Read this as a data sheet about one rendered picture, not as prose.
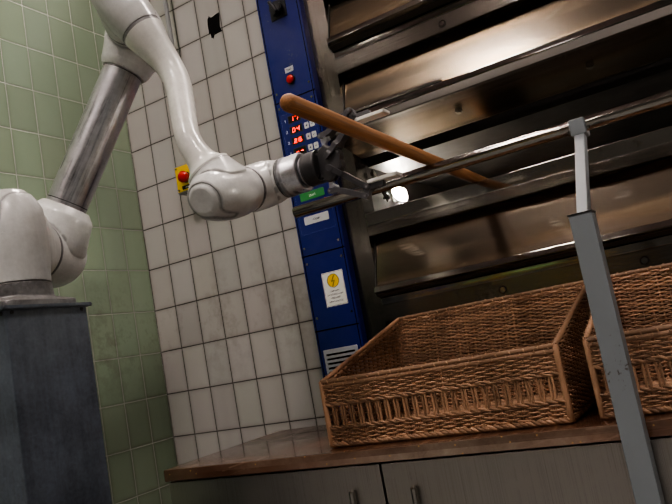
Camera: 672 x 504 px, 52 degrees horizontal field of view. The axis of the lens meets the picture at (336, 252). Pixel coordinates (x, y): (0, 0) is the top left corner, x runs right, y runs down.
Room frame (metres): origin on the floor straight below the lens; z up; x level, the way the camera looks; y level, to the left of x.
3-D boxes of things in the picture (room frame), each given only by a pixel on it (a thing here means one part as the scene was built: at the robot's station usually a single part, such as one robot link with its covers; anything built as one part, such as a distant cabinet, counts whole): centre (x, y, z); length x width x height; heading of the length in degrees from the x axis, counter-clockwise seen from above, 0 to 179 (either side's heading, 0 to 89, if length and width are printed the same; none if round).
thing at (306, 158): (1.48, -0.01, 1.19); 0.09 x 0.07 x 0.08; 62
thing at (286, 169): (1.51, 0.06, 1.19); 0.09 x 0.06 x 0.09; 152
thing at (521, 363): (1.68, -0.26, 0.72); 0.56 x 0.49 x 0.28; 60
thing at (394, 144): (1.80, -0.36, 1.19); 1.71 x 0.03 x 0.03; 152
